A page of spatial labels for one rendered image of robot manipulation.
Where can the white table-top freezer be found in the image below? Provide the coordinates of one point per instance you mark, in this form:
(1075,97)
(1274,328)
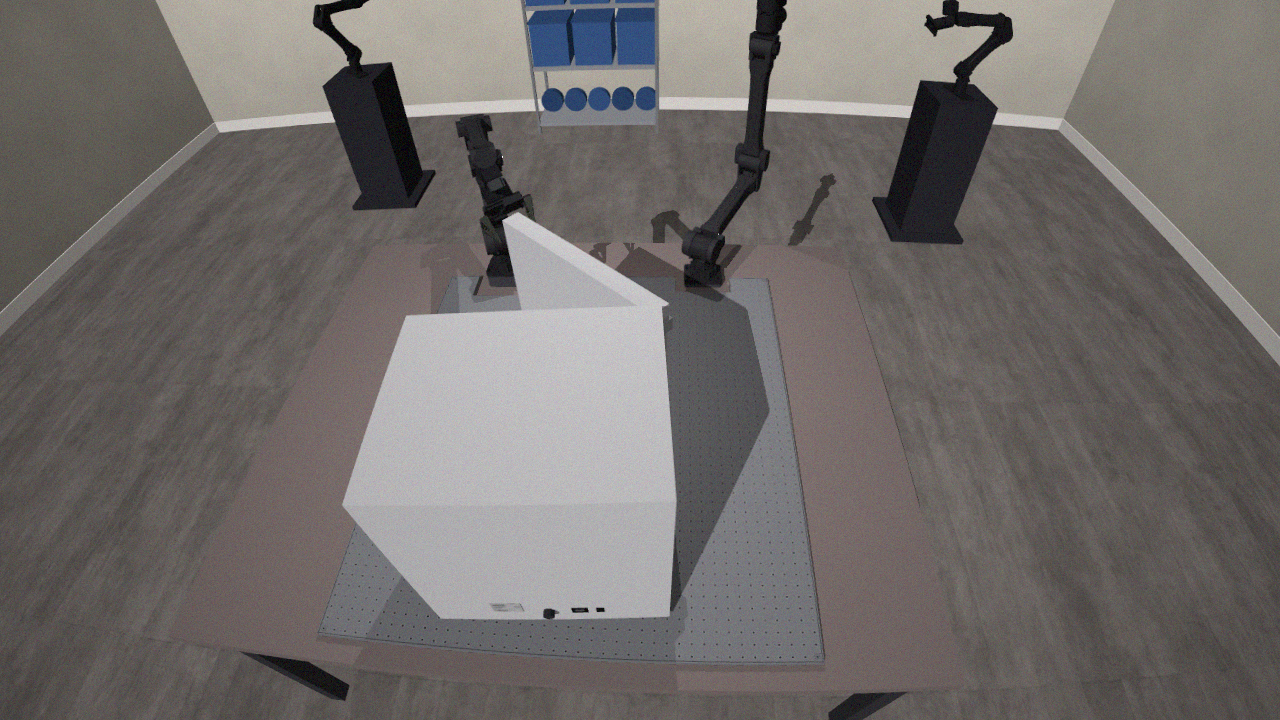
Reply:
(517,462)

